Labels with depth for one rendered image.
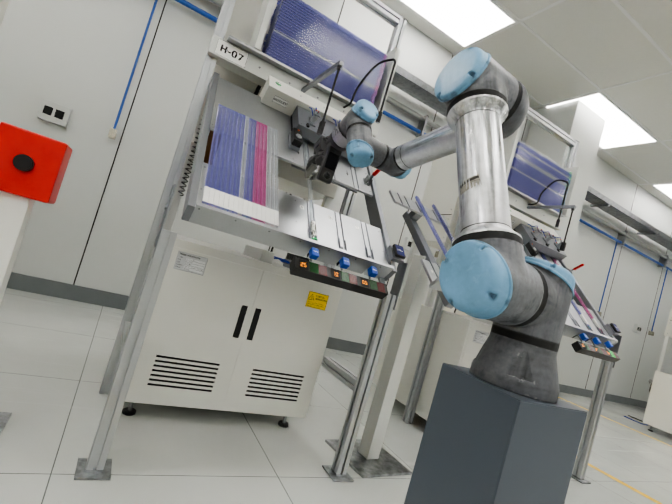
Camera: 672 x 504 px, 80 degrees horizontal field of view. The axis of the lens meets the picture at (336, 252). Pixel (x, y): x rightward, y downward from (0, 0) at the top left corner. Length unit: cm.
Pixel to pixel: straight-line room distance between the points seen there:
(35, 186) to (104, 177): 185
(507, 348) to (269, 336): 99
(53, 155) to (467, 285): 103
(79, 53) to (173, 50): 57
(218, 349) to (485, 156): 111
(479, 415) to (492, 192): 38
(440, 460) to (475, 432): 10
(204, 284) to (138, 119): 187
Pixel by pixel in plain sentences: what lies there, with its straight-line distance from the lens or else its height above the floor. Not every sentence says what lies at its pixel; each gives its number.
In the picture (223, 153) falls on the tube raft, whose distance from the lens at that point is 131.
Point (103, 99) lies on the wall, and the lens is 315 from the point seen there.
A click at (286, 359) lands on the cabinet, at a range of 161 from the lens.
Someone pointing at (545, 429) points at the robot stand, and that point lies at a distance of 78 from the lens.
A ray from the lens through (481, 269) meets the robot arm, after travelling 65.
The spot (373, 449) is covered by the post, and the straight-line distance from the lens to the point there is 171.
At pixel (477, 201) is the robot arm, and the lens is 73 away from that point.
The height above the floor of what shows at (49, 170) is 70.
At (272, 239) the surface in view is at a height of 70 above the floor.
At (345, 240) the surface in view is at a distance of 131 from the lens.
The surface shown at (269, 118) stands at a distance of 162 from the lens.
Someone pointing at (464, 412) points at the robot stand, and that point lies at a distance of 78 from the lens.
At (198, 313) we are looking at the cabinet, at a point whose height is 39.
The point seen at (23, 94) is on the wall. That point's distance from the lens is 319.
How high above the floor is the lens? 66
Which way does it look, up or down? 3 degrees up
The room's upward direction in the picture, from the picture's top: 16 degrees clockwise
